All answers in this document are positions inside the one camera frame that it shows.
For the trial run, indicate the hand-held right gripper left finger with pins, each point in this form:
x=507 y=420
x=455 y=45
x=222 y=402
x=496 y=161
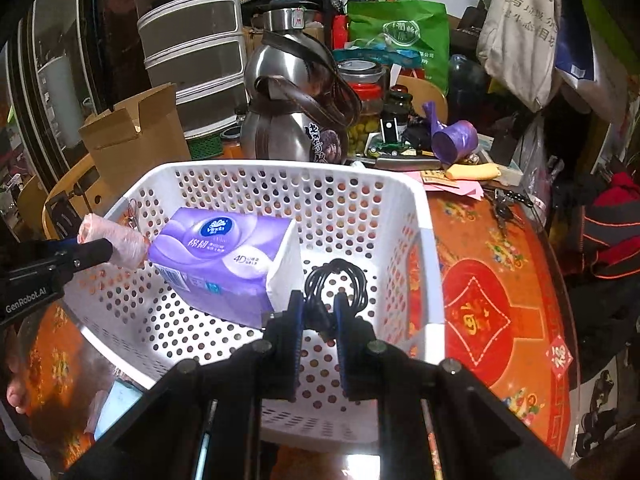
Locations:
x=295 y=325

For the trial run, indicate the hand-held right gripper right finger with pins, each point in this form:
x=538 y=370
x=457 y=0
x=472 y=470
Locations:
x=342 y=330

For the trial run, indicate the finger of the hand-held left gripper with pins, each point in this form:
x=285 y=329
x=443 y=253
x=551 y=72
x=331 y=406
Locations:
x=67 y=243
x=92 y=255

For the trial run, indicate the purple tissue pack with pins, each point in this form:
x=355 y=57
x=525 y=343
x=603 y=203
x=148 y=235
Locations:
x=215 y=250

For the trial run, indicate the white perforated plastic basket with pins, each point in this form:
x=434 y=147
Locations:
x=300 y=166

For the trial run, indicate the person's left hand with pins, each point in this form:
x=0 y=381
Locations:
x=19 y=395

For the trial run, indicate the black phone stand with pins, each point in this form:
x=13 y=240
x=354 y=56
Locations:
x=62 y=215

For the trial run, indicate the wooden chair back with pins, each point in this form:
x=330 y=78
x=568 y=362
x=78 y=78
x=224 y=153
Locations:
x=55 y=185

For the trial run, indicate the open cardboard box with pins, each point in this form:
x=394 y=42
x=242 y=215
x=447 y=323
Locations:
x=135 y=150

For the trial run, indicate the smartphone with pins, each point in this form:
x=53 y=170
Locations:
x=117 y=405

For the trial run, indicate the green woven tray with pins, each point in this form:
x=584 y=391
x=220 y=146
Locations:
x=205 y=146

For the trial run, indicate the orange filled jar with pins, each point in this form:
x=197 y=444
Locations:
x=231 y=146

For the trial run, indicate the pink paper sheet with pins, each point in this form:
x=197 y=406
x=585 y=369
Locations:
x=452 y=187

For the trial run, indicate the bunch of keys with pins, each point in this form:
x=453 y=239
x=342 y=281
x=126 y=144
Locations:
x=505 y=207

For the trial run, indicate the yellow cloth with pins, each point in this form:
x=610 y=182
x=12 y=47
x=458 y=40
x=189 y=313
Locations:
x=472 y=171

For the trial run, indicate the purple cup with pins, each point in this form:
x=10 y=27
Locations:
x=455 y=142

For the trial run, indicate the red lidded glass jar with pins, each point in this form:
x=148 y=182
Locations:
x=367 y=105

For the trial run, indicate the dark lidded glass jar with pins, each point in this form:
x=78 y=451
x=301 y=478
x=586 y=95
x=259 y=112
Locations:
x=399 y=102

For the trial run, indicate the grey stacked food cover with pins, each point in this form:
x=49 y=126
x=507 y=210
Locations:
x=190 y=25

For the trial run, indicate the gourd-shaped steel flask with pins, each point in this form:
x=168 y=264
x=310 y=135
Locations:
x=280 y=75

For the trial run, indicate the red and black jacket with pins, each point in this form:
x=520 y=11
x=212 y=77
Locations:
x=610 y=230

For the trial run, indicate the green shopping bag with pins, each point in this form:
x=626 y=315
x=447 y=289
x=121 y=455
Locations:
x=395 y=25

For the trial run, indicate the beige canvas tote bag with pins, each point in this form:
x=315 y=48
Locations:
x=520 y=25

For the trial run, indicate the blue and white bag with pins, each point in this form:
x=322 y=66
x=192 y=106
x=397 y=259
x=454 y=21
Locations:
x=575 y=55

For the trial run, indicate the bright green paper bag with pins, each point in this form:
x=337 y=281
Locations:
x=602 y=20

